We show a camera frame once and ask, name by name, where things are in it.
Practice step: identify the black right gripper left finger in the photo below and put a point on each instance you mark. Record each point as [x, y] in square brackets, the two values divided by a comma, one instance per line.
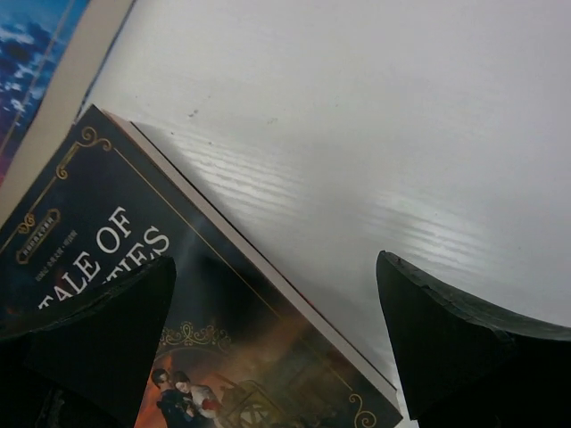
[84, 362]

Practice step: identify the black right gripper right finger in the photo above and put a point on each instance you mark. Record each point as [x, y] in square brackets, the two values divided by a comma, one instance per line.
[465, 362]

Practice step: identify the A Tale of Two Cities book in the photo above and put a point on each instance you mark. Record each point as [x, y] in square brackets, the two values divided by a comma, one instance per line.
[240, 347]

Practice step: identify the blue sunset cover book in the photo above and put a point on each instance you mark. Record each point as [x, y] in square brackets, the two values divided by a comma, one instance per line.
[51, 55]

